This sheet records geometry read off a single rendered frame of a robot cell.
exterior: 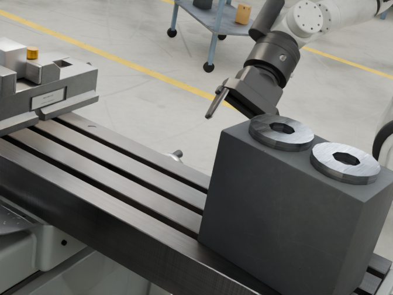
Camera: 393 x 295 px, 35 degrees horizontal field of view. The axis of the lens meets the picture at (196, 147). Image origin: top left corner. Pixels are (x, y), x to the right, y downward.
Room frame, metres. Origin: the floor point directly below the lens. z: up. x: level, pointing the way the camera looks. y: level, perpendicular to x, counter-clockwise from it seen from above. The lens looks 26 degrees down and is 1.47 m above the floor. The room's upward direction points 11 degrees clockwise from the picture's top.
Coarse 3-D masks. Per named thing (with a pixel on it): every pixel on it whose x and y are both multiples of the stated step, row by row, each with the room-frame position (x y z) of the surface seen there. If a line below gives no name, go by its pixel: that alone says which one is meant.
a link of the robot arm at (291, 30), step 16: (272, 0) 1.18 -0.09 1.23; (304, 0) 1.16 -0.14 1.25; (272, 16) 1.16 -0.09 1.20; (288, 16) 1.14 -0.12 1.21; (304, 16) 1.14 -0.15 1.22; (320, 16) 1.15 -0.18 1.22; (256, 32) 1.13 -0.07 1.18; (272, 32) 1.15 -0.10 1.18; (288, 32) 1.14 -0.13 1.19; (304, 32) 1.12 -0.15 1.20; (288, 48) 1.10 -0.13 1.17
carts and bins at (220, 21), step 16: (176, 0) 4.89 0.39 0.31; (208, 0) 4.80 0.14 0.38; (224, 0) 4.23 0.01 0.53; (176, 16) 4.90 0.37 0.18; (192, 16) 4.57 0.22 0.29; (208, 16) 4.59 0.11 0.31; (224, 16) 4.69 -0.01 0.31; (240, 16) 4.58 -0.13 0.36; (176, 32) 4.92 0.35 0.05; (224, 32) 4.25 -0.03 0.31; (240, 32) 4.33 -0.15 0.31; (208, 64) 4.22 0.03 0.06
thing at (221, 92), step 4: (216, 88) 1.04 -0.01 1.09; (220, 88) 1.03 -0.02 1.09; (224, 88) 1.02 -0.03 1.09; (216, 92) 1.03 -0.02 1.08; (220, 92) 1.02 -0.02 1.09; (224, 92) 1.02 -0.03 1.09; (216, 96) 1.03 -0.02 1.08; (220, 96) 1.01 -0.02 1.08; (224, 96) 1.01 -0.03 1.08; (216, 100) 1.01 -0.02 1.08; (220, 100) 1.01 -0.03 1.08; (212, 104) 1.01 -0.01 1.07; (216, 104) 1.00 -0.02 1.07; (220, 104) 1.00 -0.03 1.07; (212, 108) 0.99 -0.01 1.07; (216, 108) 1.00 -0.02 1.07; (208, 112) 0.99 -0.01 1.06; (212, 112) 0.99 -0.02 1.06; (208, 116) 0.99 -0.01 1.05; (212, 116) 0.98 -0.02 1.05
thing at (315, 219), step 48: (240, 144) 0.74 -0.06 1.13; (288, 144) 0.74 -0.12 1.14; (336, 144) 0.76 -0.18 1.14; (240, 192) 0.74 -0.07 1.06; (288, 192) 0.70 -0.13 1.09; (336, 192) 0.66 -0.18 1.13; (384, 192) 0.69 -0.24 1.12; (240, 240) 0.72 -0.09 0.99; (288, 240) 0.69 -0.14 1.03; (336, 240) 0.65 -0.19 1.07; (288, 288) 0.67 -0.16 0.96; (336, 288) 0.65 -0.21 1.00
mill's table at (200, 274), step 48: (0, 144) 0.93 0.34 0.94; (48, 144) 0.97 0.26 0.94; (96, 144) 1.01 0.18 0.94; (0, 192) 0.90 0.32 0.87; (48, 192) 0.85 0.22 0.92; (96, 192) 0.84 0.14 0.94; (144, 192) 0.87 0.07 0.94; (192, 192) 0.90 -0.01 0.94; (96, 240) 0.80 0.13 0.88; (144, 240) 0.76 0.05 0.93; (192, 240) 0.77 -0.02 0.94; (192, 288) 0.72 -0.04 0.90; (240, 288) 0.68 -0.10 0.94; (384, 288) 0.76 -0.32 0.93
